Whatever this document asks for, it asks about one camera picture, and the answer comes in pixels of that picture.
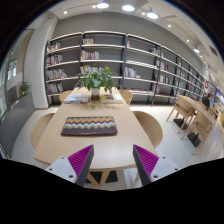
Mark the long wooden table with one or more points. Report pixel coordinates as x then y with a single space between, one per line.
111 152

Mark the wooden side chair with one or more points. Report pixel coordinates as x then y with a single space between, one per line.
199 129
185 111

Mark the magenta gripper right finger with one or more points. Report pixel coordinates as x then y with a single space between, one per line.
152 167

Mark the zigzag patterned folded towel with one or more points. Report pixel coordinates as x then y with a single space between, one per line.
89 126

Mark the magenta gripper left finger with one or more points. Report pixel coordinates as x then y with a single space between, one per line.
75 167

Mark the wooden side table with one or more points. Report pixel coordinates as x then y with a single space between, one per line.
199 108

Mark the large grey bookshelf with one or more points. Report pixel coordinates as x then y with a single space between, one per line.
152 72

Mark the open magazine left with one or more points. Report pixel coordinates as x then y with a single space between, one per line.
76 98

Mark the green potted plant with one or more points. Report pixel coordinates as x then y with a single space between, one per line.
94 78

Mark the open book right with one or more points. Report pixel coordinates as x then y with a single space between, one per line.
111 98

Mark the wooden chair left far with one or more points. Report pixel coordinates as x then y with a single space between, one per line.
64 95

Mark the wooden side chair near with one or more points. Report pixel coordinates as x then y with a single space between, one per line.
199 129

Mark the wooden chair left near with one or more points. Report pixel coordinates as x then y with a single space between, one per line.
38 129

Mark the small plant by window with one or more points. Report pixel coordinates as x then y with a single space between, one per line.
23 88

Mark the wooden chair right near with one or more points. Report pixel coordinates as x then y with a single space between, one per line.
151 127

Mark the seated person background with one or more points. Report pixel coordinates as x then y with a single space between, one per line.
208 101

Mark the wooden side chair far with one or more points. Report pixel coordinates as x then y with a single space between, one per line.
185 111

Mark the wooden chair right far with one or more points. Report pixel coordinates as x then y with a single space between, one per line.
127 95

